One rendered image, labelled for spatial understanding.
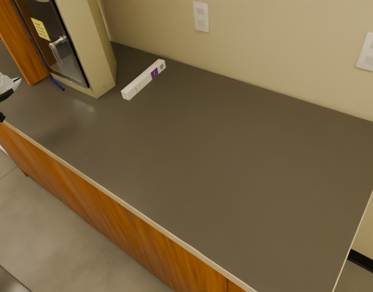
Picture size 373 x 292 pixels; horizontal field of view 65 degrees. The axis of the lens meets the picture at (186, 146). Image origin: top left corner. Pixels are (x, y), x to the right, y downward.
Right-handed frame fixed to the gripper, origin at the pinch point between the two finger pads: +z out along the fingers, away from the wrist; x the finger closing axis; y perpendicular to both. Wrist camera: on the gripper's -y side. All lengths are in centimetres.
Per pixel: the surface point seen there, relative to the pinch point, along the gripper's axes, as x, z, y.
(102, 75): -5.2, 29.4, -12.5
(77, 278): -3, -30, -114
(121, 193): -50, -5, -20
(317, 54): -78, 66, -2
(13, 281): -46, -40, -20
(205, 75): -36, 59, -20
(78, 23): -5.0, 27.0, 10.3
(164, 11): -11, 66, 0
